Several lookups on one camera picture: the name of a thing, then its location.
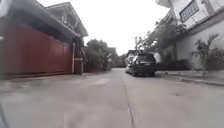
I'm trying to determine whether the dark parked car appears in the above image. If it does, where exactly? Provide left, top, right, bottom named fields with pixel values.
left=130, top=52, right=158, bottom=78

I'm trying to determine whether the white parked vehicle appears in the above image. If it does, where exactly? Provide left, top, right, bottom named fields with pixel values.
left=124, top=49, right=140, bottom=75

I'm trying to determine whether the raised concrete pavement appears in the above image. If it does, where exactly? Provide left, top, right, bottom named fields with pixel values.
left=155, top=68, right=224, bottom=89

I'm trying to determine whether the pole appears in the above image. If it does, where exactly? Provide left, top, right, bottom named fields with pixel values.
left=133, top=35, right=139, bottom=52

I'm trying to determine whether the small leafy tree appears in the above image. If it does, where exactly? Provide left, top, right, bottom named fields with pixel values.
left=191, top=33, right=224, bottom=79

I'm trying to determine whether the house with pitched roof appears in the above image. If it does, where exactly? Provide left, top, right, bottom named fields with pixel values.
left=0, top=0, right=90, bottom=76

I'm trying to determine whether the dark hedge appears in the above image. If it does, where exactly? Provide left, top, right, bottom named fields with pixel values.
left=164, top=58, right=191, bottom=72

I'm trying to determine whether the clump of green trees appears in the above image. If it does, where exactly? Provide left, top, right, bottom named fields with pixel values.
left=82, top=38, right=128, bottom=73

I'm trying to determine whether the red metal gate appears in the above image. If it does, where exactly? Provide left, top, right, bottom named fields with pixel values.
left=0, top=20, right=75, bottom=80

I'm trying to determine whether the grey concrete road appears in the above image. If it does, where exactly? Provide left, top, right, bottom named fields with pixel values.
left=0, top=67, right=224, bottom=128

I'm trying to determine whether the white walled building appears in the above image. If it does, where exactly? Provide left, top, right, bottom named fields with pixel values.
left=146, top=0, right=224, bottom=71

